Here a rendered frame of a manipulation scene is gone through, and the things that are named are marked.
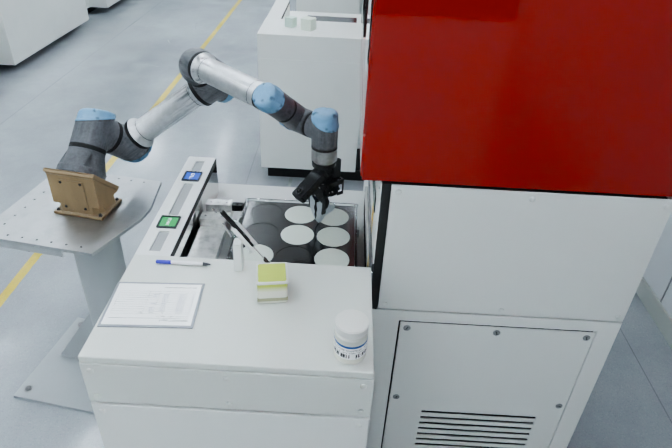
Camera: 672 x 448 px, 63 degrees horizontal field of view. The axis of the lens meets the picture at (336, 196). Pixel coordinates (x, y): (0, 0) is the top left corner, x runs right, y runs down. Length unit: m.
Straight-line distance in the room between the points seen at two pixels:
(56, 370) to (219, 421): 1.37
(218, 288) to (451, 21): 0.81
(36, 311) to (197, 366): 1.81
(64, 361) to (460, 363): 1.67
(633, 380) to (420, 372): 1.30
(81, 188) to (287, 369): 1.01
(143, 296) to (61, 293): 1.65
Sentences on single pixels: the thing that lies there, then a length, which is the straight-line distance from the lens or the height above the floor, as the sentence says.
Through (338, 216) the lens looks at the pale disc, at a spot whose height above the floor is 0.90.
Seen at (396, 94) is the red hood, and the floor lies 1.44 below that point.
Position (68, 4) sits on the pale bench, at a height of 0.34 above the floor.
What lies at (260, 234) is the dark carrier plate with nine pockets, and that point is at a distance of 1.66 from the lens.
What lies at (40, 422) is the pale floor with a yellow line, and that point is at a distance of 2.51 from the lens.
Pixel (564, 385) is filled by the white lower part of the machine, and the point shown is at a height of 0.55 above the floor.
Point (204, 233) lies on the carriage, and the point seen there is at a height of 0.88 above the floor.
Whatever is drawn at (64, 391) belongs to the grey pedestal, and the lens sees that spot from 2.55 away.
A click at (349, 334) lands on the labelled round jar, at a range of 1.14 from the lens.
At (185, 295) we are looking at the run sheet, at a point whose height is 0.97.
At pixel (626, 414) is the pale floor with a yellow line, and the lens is 2.66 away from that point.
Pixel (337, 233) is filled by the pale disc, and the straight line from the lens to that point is 1.66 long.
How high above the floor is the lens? 1.88
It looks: 32 degrees down
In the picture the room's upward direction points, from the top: 3 degrees clockwise
